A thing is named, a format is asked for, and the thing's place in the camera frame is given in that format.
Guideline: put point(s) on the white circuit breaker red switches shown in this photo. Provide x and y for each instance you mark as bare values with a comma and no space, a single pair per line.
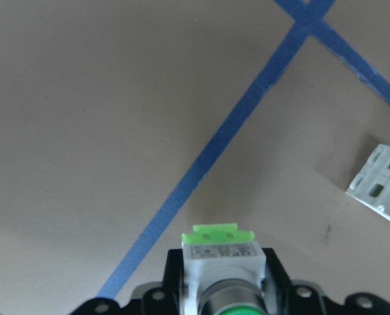
384,183

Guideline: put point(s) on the green push button switch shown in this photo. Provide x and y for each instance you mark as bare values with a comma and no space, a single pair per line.
224,262

